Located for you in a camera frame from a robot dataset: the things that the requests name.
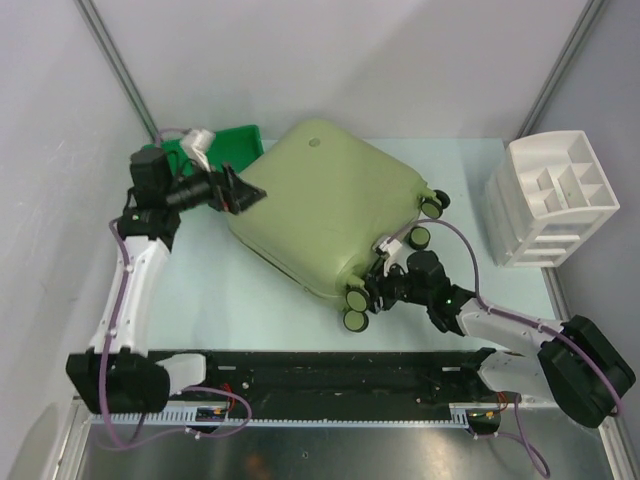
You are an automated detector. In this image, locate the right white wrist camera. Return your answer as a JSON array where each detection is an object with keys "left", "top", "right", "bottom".
[{"left": 373, "top": 236, "right": 403, "bottom": 263}]

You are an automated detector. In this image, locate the white plastic drawer organizer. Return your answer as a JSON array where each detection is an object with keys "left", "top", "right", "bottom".
[{"left": 483, "top": 130, "right": 620, "bottom": 268}]

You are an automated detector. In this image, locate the right aluminium frame post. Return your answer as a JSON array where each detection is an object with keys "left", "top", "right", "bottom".
[{"left": 515, "top": 0, "right": 610, "bottom": 139}]

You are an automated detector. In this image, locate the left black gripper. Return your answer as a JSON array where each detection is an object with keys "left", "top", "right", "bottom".
[{"left": 166, "top": 151, "right": 267, "bottom": 217}]

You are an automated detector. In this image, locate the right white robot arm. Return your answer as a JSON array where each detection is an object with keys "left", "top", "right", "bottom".
[{"left": 365, "top": 248, "right": 636, "bottom": 428}]

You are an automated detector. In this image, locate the left aluminium frame post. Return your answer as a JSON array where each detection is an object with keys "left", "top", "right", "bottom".
[{"left": 73, "top": 0, "right": 159, "bottom": 142}]

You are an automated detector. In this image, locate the aluminium frame post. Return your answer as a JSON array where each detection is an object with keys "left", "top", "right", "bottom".
[
  {"left": 73, "top": 0, "right": 159, "bottom": 142},
  {"left": 515, "top": 0, "right": 610, "bottom": 139}
]

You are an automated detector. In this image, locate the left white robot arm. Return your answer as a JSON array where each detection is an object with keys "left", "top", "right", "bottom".
[{"left": 66, "top": 147, "right": 267, "bottom": 416}]

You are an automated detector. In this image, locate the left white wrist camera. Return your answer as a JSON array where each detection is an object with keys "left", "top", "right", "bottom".
[{"left": 180, "top": 128, "right": 216, "bottom": 172}]

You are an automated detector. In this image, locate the olive green hard-shell suitcase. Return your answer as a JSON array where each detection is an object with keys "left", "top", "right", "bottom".
[{"left": 229, "top": 118, "right": 450, "bottom": 333}]

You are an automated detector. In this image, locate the white slotted cable duct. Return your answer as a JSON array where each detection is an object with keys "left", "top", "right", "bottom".
[{"left": 92, "top": 402, "right": 531, "bottom": 429}]

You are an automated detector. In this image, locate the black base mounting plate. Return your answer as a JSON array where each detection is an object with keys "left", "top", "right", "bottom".
[{"left": 169, "top": 348, "right": 516, "bottom": 423}]

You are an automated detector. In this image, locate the green plastic tray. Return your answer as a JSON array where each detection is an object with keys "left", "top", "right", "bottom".
[{"left": 145, "top": 124, "right": 264, "bottom": 176}]

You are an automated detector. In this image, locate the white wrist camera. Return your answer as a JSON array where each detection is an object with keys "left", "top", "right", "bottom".
[
  {"left": 373, "top": 236, "right": 403, "bottom": 263},
  {"left": 180, "top": 128, "right": 216, "bottom": 172}
]

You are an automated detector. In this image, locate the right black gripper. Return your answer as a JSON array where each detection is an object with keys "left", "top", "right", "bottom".
[{"left": 351, "top": 258, "right": 431, "bottom": 315}]

